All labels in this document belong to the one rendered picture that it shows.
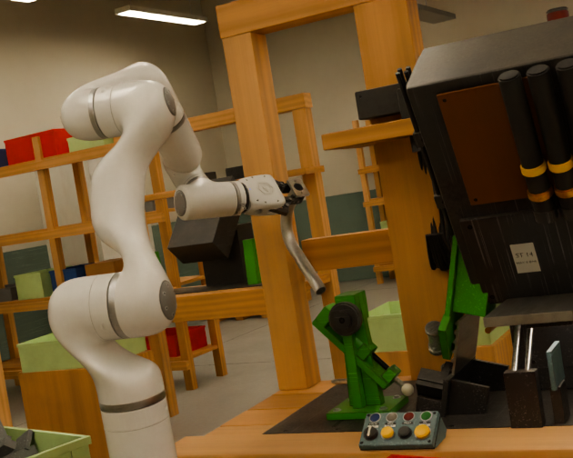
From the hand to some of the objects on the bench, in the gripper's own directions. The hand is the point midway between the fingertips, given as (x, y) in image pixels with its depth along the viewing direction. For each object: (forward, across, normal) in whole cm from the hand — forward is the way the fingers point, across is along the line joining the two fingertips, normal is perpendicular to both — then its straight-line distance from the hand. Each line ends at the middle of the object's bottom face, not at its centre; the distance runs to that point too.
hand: (293, 193), depth 231 cm
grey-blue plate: (+10, +83, +25) cm, 87 cm away
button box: (-16, +77, +9) cm, 79 cm away
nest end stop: (+1, +66, +5) cm, 66 cm away
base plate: (+19, +74, +12) cm, 78 cm away
